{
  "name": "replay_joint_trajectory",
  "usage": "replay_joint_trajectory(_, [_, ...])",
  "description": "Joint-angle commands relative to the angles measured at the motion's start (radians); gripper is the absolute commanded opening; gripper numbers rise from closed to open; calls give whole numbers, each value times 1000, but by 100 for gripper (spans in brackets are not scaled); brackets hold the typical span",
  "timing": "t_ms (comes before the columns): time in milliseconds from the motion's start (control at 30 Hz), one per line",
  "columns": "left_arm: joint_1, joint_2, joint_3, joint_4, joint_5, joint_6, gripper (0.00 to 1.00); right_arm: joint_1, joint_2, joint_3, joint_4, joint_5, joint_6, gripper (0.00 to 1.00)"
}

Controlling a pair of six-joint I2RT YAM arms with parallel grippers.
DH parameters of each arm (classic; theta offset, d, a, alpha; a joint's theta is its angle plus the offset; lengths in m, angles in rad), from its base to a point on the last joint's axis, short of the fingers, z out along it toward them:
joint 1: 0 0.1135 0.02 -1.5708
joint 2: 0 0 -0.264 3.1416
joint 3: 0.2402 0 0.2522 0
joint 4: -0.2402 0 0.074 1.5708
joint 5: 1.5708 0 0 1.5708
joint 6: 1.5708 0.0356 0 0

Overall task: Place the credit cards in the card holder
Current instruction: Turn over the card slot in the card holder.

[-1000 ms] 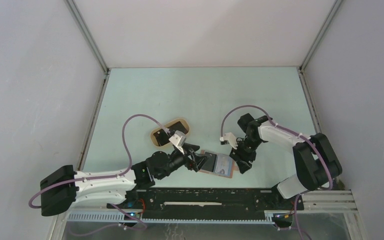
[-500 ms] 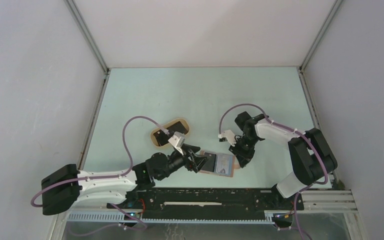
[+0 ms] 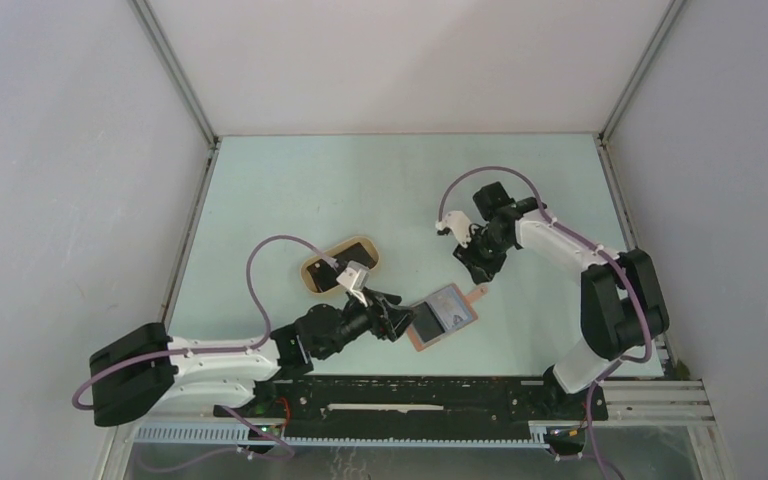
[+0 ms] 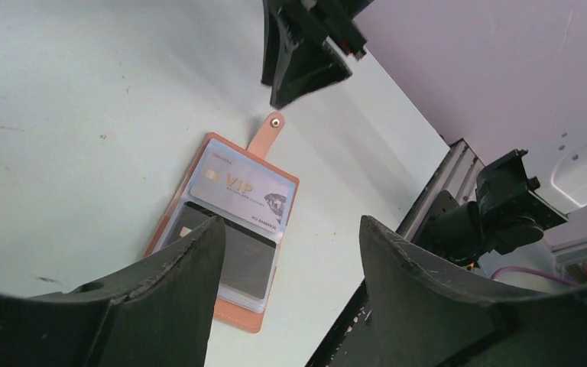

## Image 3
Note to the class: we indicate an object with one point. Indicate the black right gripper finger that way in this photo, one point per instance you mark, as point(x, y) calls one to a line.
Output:
point(475, 264)
point(491, 267)

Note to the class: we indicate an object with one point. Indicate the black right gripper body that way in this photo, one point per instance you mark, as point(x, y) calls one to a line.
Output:
point(486, 243)

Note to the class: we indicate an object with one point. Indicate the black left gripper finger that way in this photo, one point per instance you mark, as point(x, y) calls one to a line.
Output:
point(383, 301)
point(396, 321)

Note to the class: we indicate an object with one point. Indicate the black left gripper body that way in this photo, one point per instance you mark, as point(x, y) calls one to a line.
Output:
point(356, 319)

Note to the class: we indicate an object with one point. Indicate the pink leather card holder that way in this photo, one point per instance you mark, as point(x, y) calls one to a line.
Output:
point(472, 296)

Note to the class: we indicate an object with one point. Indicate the beige oval card tray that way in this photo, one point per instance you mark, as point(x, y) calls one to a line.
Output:
point(320, 278)

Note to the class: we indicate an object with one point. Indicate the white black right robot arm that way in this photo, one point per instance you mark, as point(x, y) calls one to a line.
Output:
point(621, 303)

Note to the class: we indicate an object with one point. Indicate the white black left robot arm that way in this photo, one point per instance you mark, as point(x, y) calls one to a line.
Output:
point(148, 370)

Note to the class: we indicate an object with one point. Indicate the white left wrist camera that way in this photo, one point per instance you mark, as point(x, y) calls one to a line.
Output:
point(353, 279)

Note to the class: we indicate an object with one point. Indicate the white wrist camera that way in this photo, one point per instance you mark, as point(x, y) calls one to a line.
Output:
point(353, 279)
point(455, 223)

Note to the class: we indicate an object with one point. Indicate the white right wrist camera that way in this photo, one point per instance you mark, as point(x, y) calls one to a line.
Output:
point(455, 223)

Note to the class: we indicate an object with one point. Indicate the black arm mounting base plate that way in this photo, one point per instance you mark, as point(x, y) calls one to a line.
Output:
point(452, 407)

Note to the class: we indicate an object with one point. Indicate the white cable duct strip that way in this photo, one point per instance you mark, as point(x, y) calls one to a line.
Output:
point(227, 434)

